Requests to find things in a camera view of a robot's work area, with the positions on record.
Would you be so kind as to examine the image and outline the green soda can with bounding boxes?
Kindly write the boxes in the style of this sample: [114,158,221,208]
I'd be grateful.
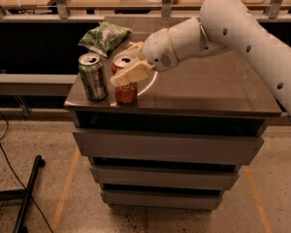
[79,52,109,101]

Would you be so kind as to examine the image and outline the black floor cable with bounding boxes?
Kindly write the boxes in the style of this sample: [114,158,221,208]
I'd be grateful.
[0,109,54,233]

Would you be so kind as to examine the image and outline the black metal stand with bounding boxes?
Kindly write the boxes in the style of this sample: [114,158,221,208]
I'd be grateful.
[0,155,45,233]

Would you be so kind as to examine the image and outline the green chip bag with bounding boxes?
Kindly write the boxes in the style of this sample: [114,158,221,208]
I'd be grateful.
[79,22,132,57]

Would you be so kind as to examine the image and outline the grey drawer cabinet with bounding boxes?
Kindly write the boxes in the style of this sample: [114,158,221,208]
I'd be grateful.
[63,16,283,212]

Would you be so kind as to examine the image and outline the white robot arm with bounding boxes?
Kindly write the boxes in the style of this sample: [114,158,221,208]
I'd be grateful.
[110,0,291,116]

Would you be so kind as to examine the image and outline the red coke can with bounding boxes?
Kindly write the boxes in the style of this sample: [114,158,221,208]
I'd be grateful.
[112,55,138,104]

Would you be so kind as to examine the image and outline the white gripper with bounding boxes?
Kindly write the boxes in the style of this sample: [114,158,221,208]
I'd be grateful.
[110,28,178,86]

